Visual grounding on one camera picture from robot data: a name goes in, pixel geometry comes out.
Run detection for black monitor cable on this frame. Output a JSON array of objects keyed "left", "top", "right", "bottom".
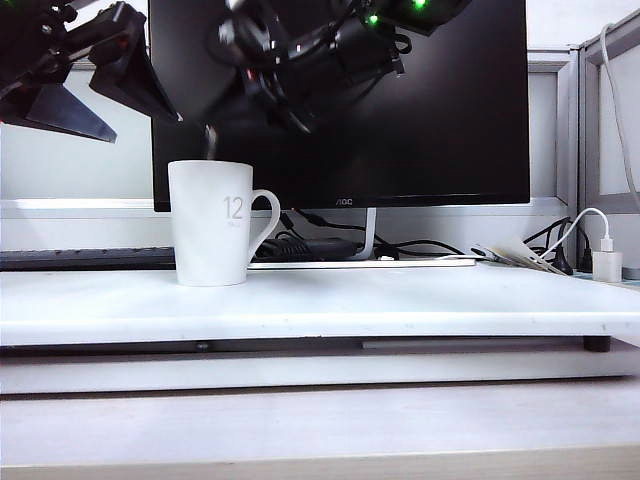
[{"left": 280, "top": 208, "right": 370, "bottom": 235}]

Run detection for white USB charger block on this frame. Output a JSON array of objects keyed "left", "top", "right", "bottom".
[{"left": 592, "top": 250, "right": 624, "bottom": 284}]

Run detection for black cable on desk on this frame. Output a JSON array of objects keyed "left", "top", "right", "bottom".
[{"left": 374, "top": 238, "right": 480, "bottom": 262}]

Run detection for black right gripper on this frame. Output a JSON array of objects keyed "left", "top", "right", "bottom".
[{"left": 199, "top": 0, "right": 320, "bottom": 136}]

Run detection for black AOC monitor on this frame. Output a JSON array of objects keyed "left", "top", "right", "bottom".
[{"left": 148, "top": 0, "right": 532, "bottom": 214}]

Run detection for white raised board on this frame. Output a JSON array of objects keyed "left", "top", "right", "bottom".
[{"left": 0, "top": 263, "right": 640, "bottom": 349}]

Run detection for black power plug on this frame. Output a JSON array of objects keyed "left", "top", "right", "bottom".
[{"left": 578, "top": 231, "right": 594, "bottom": 274}]

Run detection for silver side partition frame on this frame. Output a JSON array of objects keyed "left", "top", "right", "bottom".
[{"left": 578, "top": 8, "right": 640, "bottom": 281}]

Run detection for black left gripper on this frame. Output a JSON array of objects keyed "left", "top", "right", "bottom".
[{"left": 0, "top": 0, "right": 184, "bottom": 145}]

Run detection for black keyboard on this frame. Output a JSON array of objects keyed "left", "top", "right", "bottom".
[{"left": 0, "top": 247, "right": 177, "bottom": 273}]

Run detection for silver metal spoon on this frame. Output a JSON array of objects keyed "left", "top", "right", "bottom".
[{"left": 202, "top": 123, "right": 219, "bottom": 163}]

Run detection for silver monitor stand neck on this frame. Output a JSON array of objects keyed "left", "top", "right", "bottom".
[{"left": 356, "top": 207, "right": 378, "bottom": 262}]

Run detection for white mug with 12 print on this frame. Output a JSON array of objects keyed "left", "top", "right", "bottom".
[{"left": 167, "top": 159, "right": 282, "bottom": 288}]

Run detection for white USB cable with plug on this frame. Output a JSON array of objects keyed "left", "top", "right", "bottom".
[{"left": 537, "top": 206, "right": 615, "bottom": 265}]

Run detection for stack of paper leaflets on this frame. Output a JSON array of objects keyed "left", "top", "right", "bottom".
[{"left": 472, "top": 234, "right": 570, "bottom": 276}]

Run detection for white hanging cable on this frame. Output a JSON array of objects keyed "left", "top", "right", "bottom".
[{"left": 599, "top": 22, "right": 640, "bottom": 211}]

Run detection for black power brick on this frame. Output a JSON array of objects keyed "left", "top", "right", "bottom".
[{"left": 258, "top": 238, "right": 365, "bottom": 262}]

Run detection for black bundled cables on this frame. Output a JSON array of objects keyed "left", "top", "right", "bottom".
[{"left": 522, "top": 216, "right": 576, "bottom": 276}]

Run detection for silver back partition frame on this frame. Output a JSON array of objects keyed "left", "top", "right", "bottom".
[{"left": 0, "top": 44, "right": 581, "bottom": 224}]

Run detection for white flat monitor base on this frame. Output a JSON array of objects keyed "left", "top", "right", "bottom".
[{"left": 248, "top": 256, "right": 478, "bottom": 271}]

